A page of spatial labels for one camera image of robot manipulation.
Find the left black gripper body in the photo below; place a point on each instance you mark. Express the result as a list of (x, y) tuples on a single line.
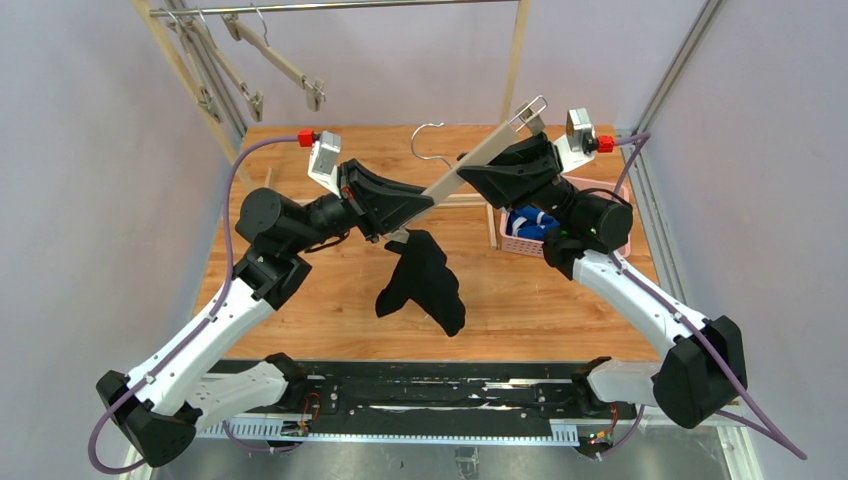
[(354, 201)]

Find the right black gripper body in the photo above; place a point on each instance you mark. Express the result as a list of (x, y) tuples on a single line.
[(544, 171)]

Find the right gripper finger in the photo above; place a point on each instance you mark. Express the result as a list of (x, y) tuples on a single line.
[(525, 151), (500, 186)]

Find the blue underwear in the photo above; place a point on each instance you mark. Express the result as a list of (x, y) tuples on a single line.
[(529, 223)]

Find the beige hanger with black underwear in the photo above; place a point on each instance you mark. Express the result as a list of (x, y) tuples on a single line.
[(502, 137)]

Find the black underwear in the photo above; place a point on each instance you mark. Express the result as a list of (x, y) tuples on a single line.
[(423, 277)]

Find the beige hanger with blue underwear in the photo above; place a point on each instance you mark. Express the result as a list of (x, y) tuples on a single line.
[(313, 88)]

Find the beige hanger with cream underwear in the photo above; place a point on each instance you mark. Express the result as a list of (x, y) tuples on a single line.
[(254, 100)]

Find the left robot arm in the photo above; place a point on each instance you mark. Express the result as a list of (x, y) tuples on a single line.
[(162, 404)]

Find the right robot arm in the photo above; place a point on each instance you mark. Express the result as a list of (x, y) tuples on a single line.
[(702, 364)]

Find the empty beige clip hanger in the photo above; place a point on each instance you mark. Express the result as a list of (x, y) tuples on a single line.
[(203, 97)]

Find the pink plastic basket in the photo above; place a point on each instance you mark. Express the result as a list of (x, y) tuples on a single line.
[(534, 248)]

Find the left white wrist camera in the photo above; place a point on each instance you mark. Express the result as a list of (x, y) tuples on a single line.
[(323, 159)]

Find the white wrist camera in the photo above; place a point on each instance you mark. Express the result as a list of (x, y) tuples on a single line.
[(576, 136), (323, 159)]

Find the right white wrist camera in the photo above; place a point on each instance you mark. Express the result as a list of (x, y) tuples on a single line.
[(576, 136)]

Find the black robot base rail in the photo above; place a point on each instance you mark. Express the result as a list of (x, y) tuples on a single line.
[(417, 403)]

